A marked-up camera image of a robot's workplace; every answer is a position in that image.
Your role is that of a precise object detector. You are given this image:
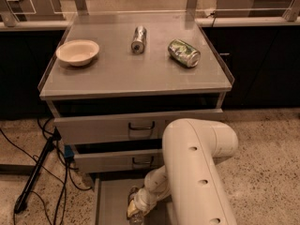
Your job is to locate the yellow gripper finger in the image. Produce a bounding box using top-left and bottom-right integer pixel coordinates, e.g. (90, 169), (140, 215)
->
(127, 200), (140, 218)

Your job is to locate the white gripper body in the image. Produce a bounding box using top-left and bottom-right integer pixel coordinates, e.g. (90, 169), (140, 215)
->
(134, 187), (158, 213)

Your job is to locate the clear plastic water bottle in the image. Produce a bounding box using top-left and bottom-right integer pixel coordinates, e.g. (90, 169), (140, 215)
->
(127, 187), (144, 225)

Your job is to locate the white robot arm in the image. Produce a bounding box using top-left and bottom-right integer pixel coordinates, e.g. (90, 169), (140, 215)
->
(127, 118), (238, 225)

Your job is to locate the bottom grey drawer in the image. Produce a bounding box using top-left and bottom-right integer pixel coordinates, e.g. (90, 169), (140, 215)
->
(93, 172), (176, 225)

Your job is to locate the grey drawer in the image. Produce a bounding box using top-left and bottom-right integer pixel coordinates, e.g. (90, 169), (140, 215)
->
(54, 109), (223, 144)
(93, 172), (176, 225)
(74, 149), (163, 173)

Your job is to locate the middle grey drawer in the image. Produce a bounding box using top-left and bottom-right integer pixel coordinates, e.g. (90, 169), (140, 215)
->
(74, 149), (163, 173)

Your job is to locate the top grey drawer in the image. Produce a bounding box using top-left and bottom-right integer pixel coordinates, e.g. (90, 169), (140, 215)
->
(54, 109), (223, 144)

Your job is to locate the grey drawer cabinet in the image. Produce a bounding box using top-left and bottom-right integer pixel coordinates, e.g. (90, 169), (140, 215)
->
(37, 10), (235, 225)

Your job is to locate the blue power box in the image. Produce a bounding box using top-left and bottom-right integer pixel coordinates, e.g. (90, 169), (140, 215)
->
(64, 145), (74, 160)

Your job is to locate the black stand leg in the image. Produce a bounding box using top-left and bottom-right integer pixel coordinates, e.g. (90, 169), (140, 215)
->
(14, 129), (61, 214)

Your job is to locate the green soda can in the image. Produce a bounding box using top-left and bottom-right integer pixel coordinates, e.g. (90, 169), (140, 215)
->
(168, 39), (201, 68)

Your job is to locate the silver slim can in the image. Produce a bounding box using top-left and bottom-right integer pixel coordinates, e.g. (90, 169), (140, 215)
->
(131, 25), (147, 54)

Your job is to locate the white paper bowl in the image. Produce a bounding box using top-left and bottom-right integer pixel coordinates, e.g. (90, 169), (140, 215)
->
(55, 39), (99, 67)

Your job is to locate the grey background desk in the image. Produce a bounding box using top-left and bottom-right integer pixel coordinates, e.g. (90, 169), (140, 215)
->
(216, 0), (292, 18)

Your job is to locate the clear acrylic guard panel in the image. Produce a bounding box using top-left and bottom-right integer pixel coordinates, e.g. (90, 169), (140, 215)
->
(1, 0), (300, 27)

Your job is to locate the black middle drawer handle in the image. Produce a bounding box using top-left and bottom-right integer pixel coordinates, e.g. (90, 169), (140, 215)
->
(132, 156), (154, 166)

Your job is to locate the black drawer handle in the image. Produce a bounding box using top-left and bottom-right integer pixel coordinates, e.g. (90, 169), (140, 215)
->
(127, 121), (156, 131)
(132, 156), (154, 166)

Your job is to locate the black floor cable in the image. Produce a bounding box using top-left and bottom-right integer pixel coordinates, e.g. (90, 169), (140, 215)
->
(0, 117), (93, 225)

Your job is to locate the black top drawer handle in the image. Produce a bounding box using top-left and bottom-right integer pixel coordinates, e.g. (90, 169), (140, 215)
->
(127, 121), (156, 131)

